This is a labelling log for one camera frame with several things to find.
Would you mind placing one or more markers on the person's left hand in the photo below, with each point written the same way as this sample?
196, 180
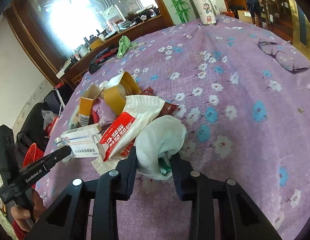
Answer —
20, 215

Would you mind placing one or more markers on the white floral paper cup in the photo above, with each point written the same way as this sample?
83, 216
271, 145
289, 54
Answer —
206, 12

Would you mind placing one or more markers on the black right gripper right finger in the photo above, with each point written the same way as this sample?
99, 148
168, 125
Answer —
220, 209

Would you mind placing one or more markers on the white blue medicine box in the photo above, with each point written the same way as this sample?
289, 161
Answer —
83, 141

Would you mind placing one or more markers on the eyeglasses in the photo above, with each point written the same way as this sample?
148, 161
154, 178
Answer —
285, 54

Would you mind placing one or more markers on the pink red snack bag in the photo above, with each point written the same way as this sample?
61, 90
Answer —
102, 113

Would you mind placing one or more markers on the black red folded umbrella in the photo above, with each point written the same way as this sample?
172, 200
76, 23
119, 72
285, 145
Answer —
100, 58

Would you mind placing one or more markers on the white tissue paper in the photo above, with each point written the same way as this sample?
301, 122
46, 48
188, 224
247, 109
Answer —
156, 144

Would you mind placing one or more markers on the purple floral tablecloth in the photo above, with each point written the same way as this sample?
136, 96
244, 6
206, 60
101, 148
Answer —
246, 116

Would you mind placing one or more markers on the orange medicine box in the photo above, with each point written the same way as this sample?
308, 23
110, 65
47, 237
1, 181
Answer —
86, 103

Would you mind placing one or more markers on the red plastic basket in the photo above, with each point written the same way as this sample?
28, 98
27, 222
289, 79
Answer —
33, 154

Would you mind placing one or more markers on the red white plastic wrapper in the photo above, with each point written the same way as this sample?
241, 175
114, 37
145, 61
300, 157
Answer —
117, 141

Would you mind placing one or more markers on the wooden counter ledge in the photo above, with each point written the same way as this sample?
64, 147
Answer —
74, 75

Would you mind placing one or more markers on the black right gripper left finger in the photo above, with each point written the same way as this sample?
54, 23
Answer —
88, 204

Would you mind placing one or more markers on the dark red candy wrapper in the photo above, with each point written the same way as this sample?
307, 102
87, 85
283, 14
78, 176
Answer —
167, 109

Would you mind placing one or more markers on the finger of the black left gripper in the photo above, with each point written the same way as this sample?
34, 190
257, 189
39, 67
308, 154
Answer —
40, 168

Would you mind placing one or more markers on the green cloth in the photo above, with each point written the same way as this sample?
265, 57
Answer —
124, 45

